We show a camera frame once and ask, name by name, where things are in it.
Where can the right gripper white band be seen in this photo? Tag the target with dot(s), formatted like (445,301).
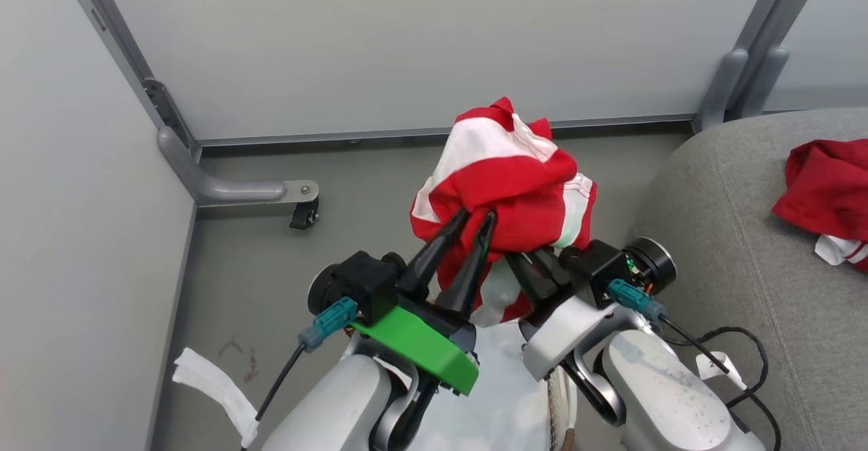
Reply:
(566,332)

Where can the grey fabric sofa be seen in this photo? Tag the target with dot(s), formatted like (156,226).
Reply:
(766,247)

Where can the grey tubular partition foot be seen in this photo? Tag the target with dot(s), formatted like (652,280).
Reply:
(237,191)

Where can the grey upright foot tube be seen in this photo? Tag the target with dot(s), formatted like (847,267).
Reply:
(763,81)
(720,91)

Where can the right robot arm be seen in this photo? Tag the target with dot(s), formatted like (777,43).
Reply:
(664,397)

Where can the white fabric strip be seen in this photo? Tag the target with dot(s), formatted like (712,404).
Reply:
(217,386)

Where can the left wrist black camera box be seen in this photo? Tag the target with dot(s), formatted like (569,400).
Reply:
(363,281)

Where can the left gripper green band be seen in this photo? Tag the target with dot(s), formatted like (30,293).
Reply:
(420,342)

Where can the black caster wheel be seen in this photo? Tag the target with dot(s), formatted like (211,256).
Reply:
(304,215)

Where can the white basket liner cloth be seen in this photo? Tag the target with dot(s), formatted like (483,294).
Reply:
(508,383)

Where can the red white wide-striped garment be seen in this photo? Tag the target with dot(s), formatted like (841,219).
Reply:
(508,180)

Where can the grey double partition post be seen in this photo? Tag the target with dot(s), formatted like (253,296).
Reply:
(773,10)

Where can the grey partition floor rail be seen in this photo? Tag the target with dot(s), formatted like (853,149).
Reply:
(407,132)

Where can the woven white laundry basket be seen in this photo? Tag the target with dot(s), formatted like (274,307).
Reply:
(565,410)

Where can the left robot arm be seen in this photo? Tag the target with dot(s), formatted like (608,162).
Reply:
(332,410)

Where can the grey partition post with hinge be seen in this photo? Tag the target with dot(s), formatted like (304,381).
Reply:
(129,51)

